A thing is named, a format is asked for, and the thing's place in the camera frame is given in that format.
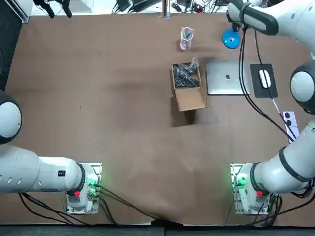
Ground black mouse pad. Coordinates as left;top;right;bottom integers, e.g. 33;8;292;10
250;63;279;98

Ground white computer mouse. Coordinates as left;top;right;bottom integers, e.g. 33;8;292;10
258;69;272;88

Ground grey laptop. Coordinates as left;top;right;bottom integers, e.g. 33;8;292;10
206;60;251;96

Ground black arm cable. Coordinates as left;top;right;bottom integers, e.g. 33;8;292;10
253;29;298;140
238;24;295;143

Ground aluminium post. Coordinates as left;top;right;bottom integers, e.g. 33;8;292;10
161;0;172;20

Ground brown cardboard box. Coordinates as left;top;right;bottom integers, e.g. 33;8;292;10
169;61;210;112

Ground aluminium corner rail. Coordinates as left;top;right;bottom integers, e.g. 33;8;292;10
9;0;34;25

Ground blue desk lamp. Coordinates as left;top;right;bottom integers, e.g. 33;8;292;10
222;29;241;49

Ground pink pen cup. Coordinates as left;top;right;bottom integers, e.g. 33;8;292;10
180;27;195;52

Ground lilac folding phone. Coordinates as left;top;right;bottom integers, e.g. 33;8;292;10
282;111;300;142

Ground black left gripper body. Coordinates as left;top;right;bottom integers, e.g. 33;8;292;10
33;0;71;5

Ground black screw bags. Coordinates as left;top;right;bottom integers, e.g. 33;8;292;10
172;58;200;88

